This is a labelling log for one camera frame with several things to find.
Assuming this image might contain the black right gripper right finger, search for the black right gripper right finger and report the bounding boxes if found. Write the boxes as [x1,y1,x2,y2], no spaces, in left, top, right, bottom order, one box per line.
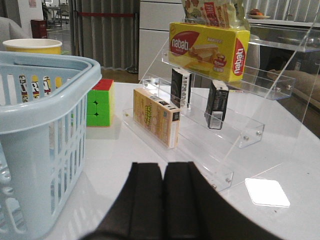
[163,162,278,240]

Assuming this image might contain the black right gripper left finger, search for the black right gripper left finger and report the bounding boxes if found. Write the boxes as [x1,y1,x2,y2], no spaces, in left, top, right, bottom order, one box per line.
[82,162,163,240]

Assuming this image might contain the black tissue pack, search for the black tissue pack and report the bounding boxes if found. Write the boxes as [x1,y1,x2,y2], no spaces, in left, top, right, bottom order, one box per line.
[204,79,229,130]

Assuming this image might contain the light blue plastic basket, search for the light blue plastic basket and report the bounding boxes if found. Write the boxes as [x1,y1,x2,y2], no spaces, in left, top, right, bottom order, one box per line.
[0,51,101,240]

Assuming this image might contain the clear acrylic display shelf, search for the clear acrylic display shelf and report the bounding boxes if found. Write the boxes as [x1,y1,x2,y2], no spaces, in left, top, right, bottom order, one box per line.
[123,22,320,191]

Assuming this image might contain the beige snack box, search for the beige snack box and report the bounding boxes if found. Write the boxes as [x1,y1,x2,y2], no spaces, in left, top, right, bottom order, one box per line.
[133,87,180,148]

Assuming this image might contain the colourful puzzle cube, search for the colourful puzzle cube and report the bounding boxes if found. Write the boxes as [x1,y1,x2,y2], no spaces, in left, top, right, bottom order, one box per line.
[86,78,115,127]

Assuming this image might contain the black small box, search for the black small box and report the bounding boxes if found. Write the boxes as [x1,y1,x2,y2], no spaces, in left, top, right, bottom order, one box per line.
[170,68,192,108]

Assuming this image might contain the yellow nabati wafer box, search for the yellow nabati wafer box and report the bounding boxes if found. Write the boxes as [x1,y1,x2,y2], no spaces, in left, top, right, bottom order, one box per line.
[168,22,250,82]

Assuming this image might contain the white cabinet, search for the white cabinet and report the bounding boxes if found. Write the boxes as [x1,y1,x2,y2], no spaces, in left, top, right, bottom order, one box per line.
[138,0,185,80]

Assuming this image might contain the snack bag on top shelf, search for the snack bag on top shelf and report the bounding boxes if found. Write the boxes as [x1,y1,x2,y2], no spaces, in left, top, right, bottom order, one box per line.
[182,0,250,31]

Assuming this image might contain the yellow popcorn paper cup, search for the yellow popcorn paper cup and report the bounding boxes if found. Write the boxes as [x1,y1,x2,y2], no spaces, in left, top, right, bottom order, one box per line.
[2,38,62,103]

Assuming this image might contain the plate with fruit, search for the plate with fruit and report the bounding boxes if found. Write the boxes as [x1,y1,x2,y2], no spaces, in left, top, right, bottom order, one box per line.
[247,8,270,20]

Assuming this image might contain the red box in background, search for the red box in background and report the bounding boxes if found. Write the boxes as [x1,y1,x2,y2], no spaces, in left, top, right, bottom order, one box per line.
[30,19,48,39]

